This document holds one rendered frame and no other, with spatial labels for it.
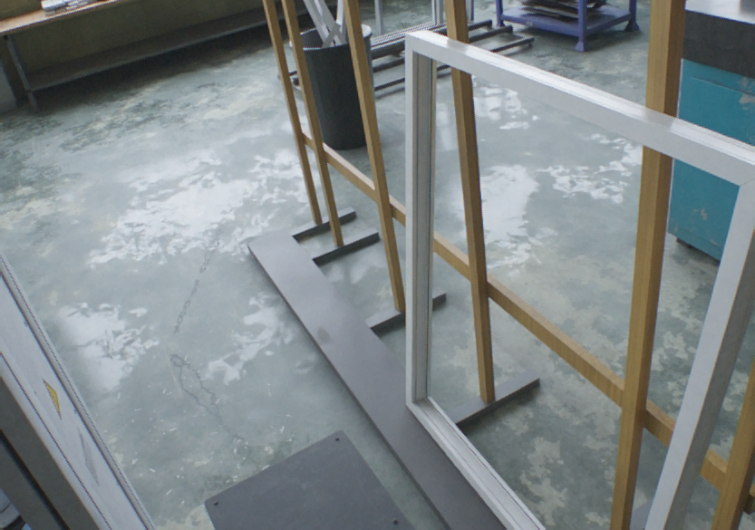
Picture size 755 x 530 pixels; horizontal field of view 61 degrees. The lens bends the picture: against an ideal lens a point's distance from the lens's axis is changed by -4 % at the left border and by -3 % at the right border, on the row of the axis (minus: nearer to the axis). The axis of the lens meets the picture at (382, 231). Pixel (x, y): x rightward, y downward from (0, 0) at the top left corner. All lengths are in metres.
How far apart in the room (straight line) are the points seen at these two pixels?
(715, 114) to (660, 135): 1.85
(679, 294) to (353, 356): 1.50
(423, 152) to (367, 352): 1.14
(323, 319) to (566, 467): 1.30
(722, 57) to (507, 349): 1.49
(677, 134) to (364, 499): 0.93
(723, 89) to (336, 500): 2.30
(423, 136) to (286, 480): 1.08
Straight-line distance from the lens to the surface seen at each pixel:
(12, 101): 8.13
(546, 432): 2.61
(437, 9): 6.77
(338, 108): 4.67
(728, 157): 1.20
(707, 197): 3.29
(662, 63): 1.33
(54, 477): 0.79
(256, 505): 1.50
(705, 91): 3.12
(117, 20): 8.50
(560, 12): 6.62
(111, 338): 3.61
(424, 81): 1.99
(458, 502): 2.37
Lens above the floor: 2.00
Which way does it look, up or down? 32 degrees down
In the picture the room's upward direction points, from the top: 10 degrees counter-clockwise
